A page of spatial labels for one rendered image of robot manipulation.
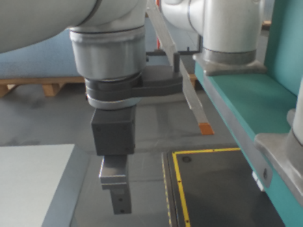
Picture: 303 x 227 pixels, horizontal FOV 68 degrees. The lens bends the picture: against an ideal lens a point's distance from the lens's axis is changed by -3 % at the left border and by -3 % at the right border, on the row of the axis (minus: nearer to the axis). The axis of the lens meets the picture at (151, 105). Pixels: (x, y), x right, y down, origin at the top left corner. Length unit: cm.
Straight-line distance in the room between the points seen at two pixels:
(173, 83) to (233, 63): 39
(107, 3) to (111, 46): 5
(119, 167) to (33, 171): 24
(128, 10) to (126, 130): 13
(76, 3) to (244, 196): 78
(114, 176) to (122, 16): 17
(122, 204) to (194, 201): 49
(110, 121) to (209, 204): 60
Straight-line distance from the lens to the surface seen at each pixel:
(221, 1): 64
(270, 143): 37
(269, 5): 611
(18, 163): 52
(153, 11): 138
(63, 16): 17
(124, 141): 28
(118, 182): 28
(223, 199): 84
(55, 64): 245
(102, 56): 26
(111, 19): 24
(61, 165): 48
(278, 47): 66
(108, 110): 29
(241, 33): 65
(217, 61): 67
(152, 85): 29
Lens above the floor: 95
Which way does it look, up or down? 28 degrees down
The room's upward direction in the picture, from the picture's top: 2 degrees counter-clockwise
